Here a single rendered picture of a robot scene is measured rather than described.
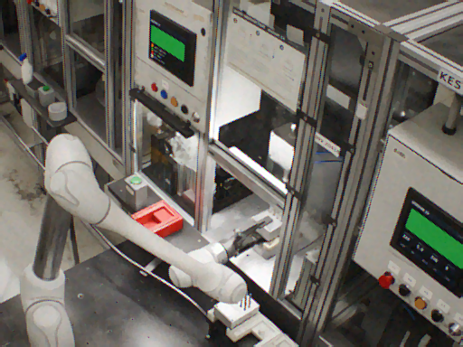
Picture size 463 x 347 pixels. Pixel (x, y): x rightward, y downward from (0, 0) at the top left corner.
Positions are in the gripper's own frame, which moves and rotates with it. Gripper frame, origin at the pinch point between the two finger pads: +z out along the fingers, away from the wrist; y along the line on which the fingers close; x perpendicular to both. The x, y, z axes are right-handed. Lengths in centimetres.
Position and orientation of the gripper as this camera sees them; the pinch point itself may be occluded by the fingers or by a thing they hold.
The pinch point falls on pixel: (263, 227)
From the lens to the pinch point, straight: 232.7
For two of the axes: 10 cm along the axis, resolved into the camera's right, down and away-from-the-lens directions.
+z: 7.6, -3.9, 5.3
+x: -6.5, -5.2, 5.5
